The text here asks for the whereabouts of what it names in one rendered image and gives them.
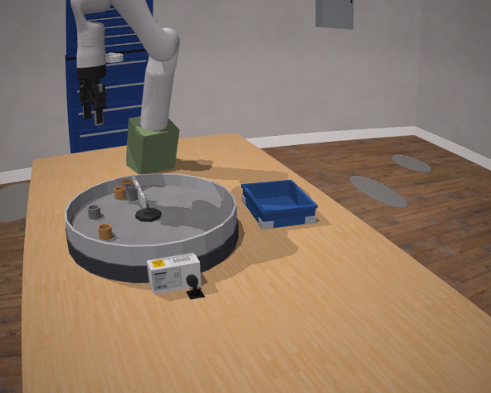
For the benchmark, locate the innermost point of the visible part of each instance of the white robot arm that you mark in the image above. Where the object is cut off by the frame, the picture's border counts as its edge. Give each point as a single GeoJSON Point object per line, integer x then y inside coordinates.
{"type": "Point", "coordinates": [160, 43]}

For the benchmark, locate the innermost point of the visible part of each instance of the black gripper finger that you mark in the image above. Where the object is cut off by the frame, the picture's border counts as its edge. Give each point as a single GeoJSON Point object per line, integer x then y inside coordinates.
{"type": "Point", "coordinates": [85, 102]}
{"type": "Point", "coordinates": [100, 97]}

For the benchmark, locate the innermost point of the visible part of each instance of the blue crate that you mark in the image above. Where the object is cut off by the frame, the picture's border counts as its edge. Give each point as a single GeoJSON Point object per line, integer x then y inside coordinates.
{"type": "Point", "coordinates": [278, 204]}

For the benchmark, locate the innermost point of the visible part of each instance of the grey round turning table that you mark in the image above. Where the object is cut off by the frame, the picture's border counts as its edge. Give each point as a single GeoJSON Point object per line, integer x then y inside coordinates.
{"type": "Point", "coordinates": [178, 207]}

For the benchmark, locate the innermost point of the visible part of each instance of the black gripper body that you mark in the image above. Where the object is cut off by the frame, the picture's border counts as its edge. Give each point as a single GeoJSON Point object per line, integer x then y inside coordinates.
{"type": "Point", "coordinates": [92, 76]}

